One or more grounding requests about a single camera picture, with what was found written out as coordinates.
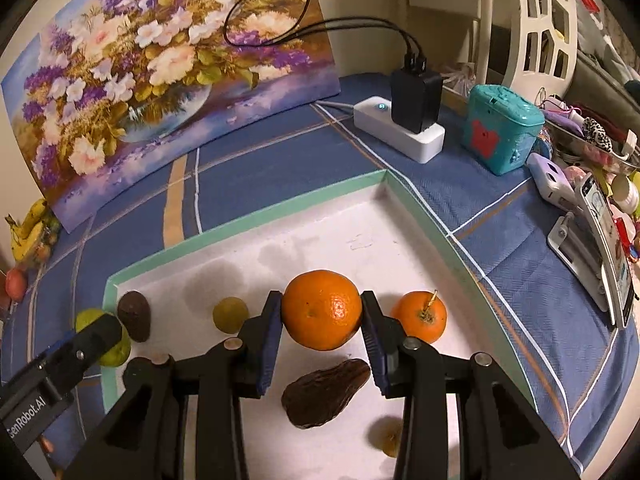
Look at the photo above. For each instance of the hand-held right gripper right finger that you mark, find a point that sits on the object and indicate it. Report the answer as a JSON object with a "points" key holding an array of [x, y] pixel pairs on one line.
{"points": [[372, 350]]}

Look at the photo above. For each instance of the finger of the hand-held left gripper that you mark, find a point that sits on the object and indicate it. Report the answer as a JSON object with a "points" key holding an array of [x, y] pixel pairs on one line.
{"points": [[97, 335], [60, 345]]}

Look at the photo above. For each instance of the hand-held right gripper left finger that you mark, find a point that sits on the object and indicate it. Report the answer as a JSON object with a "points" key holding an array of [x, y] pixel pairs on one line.
{"points": [[270, 350]]}

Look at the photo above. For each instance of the green fruit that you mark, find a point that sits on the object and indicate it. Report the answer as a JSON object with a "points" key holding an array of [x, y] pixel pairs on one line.
{"points": [[117, 354]]}

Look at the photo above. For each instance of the tangerine with stem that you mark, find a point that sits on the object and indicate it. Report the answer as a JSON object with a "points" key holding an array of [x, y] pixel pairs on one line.
{"points": [[417, 321]]}

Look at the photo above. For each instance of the small yellow fruit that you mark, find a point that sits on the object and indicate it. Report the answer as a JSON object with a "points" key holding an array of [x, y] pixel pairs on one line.
{"points": [[387, 440], [230, 314]]}

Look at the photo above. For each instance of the tangerine without stem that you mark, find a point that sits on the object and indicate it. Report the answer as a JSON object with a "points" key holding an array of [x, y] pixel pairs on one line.
{"points": [[320, 310]]}

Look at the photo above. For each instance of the brown wrinkled pear-shaped fruit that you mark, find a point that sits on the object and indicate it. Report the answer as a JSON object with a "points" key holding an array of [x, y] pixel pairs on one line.
{"points": [[320, 395]]}

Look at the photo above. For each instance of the white tray with green rim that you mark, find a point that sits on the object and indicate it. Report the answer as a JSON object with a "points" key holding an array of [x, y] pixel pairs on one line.
{"points": [[325, 240]]}

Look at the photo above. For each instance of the smooth dark brown fruit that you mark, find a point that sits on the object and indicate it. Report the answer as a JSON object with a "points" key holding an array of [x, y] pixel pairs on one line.
{"points": [[134, 316]]}

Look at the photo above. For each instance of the red apple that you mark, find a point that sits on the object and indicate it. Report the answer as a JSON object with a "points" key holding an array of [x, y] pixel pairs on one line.
{"points": [[16, 284]]}

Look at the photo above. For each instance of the spotted yellow banana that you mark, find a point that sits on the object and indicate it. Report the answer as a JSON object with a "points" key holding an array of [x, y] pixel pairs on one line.
{"points": [[25, 246]]}

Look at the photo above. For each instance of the white power strip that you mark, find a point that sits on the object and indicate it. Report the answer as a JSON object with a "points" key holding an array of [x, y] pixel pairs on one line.
{"points": [[425, 147]]}

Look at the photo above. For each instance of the silver phone stand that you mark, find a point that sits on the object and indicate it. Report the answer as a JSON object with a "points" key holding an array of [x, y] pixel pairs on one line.
{"points": [[570, 250]]}

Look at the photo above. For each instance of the white lilac toy gun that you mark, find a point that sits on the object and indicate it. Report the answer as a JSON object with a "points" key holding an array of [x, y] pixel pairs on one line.
{"points": [[550, 177]]}

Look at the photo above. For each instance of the black charger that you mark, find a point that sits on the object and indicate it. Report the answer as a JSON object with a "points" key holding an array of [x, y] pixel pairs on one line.
{"points": [[415, 100]]}

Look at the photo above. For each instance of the teal toy box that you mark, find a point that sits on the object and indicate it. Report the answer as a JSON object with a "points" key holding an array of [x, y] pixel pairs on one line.
{"points": [[500, 130]]}

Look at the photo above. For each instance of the smartphone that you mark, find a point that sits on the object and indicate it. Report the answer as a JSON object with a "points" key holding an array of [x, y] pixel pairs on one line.
{"points": [[607, 250]]}

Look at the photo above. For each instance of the flower painting canvas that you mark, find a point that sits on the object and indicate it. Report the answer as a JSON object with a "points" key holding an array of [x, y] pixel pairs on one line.
{"points": [[150, 85]]}

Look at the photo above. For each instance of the clear plastic bag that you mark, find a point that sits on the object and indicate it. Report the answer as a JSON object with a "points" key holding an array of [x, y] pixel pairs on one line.
{"points": [[460, 77]]}

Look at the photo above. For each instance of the metal tray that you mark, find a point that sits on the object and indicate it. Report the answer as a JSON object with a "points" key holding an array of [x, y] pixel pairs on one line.
{"points": [[575, 145]]}

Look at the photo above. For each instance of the white round jar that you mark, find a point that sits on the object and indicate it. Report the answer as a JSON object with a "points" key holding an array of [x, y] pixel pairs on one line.
{"points": [[626, 192]]}

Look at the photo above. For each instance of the white chair back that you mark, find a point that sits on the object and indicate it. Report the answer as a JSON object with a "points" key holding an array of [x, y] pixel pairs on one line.
{"points": [[515, 60]]}

